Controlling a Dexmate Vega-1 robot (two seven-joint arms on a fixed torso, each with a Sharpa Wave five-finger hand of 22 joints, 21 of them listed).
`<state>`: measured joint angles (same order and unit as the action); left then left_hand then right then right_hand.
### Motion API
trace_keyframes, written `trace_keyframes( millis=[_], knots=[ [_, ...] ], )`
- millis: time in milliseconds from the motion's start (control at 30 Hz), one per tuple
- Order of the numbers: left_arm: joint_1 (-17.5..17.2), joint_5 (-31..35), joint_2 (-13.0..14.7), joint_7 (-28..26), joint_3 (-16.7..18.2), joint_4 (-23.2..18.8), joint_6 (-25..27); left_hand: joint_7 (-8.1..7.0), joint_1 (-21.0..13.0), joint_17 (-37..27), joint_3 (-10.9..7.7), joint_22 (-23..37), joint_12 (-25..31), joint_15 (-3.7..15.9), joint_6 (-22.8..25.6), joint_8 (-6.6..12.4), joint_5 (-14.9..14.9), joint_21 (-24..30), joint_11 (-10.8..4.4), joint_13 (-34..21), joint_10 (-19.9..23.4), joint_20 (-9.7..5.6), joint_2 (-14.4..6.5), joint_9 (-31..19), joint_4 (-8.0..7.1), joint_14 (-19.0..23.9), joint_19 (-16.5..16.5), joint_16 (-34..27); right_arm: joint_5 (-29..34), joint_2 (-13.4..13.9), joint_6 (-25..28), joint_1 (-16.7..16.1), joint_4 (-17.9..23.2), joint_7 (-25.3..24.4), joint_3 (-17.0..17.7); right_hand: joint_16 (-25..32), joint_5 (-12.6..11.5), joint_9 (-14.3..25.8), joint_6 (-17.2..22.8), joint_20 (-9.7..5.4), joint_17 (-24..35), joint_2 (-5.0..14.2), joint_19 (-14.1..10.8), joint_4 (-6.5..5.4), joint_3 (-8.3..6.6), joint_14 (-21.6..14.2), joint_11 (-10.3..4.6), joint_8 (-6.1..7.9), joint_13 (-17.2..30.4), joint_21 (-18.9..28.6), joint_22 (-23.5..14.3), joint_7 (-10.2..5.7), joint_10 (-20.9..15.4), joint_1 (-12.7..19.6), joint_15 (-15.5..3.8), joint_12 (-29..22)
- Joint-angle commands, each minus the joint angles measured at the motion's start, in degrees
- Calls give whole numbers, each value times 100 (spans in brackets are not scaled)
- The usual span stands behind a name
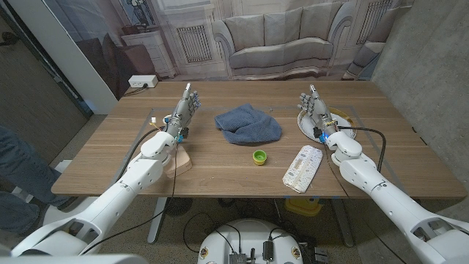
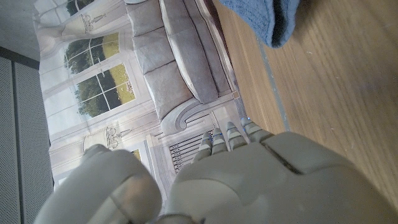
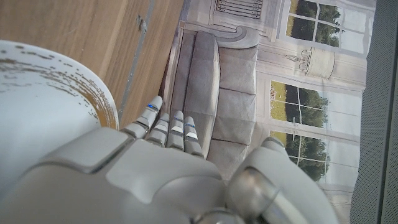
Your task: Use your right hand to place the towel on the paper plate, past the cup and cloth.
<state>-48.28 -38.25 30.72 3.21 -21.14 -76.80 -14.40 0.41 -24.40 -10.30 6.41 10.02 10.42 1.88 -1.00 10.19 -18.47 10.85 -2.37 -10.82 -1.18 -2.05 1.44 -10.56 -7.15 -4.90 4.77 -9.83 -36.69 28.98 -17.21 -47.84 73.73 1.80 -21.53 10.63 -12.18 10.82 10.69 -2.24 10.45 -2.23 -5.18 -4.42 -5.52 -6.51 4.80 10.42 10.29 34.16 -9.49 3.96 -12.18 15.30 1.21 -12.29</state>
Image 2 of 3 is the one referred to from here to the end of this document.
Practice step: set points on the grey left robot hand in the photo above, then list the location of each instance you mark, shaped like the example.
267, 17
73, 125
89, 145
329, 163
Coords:
264, 186

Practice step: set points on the blue towel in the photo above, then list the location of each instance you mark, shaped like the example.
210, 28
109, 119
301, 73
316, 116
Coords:
264, 18

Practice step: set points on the printed living room backdrop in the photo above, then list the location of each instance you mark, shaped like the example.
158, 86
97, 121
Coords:
124, 93

